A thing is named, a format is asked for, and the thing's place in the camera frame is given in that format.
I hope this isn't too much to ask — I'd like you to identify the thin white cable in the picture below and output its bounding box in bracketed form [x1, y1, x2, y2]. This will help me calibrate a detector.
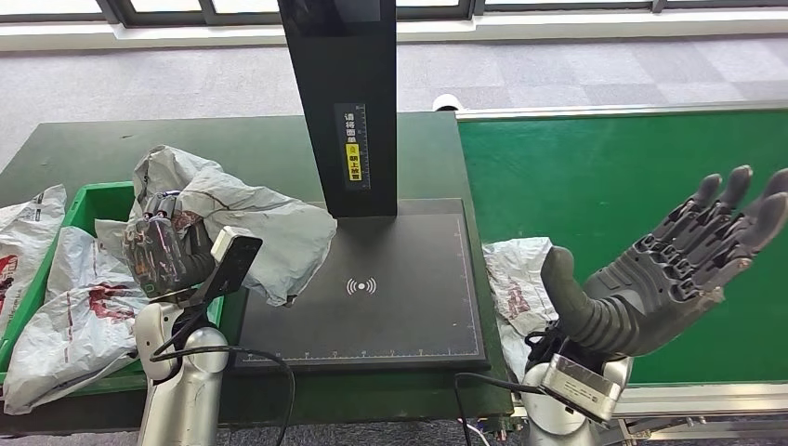
[458, 418, 495, 446]

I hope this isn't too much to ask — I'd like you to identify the green conveyor belt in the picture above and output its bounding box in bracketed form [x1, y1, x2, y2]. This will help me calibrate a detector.
[458, 109, 788, 387]

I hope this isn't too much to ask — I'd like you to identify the black inbound scanner machine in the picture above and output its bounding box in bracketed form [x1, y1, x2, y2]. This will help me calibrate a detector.
[232, 0, 492, 375]

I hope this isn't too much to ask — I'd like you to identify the aluminium conveyor frame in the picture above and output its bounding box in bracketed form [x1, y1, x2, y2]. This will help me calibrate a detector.
[455, 99, 788, 446]

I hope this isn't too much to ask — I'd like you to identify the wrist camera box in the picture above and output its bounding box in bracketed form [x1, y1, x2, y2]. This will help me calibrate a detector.
[539, 353, 624, 427]
[184, 225, 265, 309]

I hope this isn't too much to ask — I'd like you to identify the grey parcel bag red print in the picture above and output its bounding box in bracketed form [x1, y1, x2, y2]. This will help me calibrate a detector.
[481, 236, 577, 387]
[0, 183, 69, 340]
[125, 144, 339, 308]
[3, 217, 152, 415]

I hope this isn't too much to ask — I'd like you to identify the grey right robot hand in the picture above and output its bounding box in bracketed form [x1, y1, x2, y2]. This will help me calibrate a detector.
[540, 164, 788, 359]

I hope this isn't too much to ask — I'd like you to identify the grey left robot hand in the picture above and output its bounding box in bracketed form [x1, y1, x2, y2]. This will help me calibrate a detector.
[122, 190, 217, 300]

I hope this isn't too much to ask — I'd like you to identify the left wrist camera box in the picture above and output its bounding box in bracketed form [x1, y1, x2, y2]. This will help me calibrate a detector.
[184, 225, 265, 309]

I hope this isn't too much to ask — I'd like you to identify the white window sill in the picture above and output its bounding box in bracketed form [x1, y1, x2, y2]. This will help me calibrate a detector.
[0, 7, 788, 54]

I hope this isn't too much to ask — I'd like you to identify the dark green table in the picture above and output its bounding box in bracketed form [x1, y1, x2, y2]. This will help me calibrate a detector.
[0, 111, 515, 435]

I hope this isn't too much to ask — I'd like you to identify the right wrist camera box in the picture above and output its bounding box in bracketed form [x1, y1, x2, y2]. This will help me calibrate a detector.
[539, 353, 624, 427]

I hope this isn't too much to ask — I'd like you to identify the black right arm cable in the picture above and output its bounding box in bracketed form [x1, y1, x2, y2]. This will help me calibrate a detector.
[453, 372, 546, 446]

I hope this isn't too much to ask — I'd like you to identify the green plastic crate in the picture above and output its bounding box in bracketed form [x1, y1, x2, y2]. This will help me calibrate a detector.
[0, 180, 227, 396]

